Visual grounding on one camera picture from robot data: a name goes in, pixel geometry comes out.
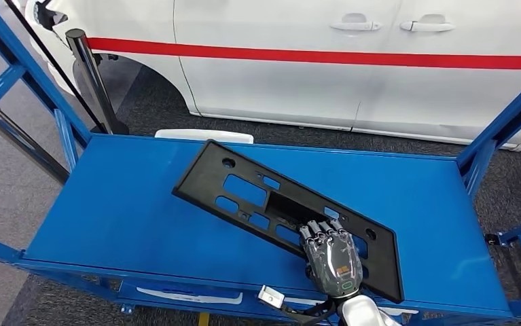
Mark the black barrier belt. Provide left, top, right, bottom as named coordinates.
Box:
left=2, top=0, right=109, bottom=134

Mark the white car with red stripe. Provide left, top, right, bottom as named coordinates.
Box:
left=24, top=0, right=521, bottom=151

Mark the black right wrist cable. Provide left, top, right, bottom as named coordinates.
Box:
left=269, top=299, right=340, bottom=326

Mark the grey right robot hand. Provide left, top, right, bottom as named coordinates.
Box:
left=298, top=218, right=365, bottom=300

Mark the white plastic tray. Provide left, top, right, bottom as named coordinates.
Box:
left=154, top=129, right=255, bottom=145

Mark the white plastic bin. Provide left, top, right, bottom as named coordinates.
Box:
left=136, top=287, right=244, bottom=306

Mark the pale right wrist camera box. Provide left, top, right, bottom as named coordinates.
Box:
left=257, top=285, right=286, bottom=310

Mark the black plastic panel part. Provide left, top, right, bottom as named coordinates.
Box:
left=172, top=139, right=405, bottom=304

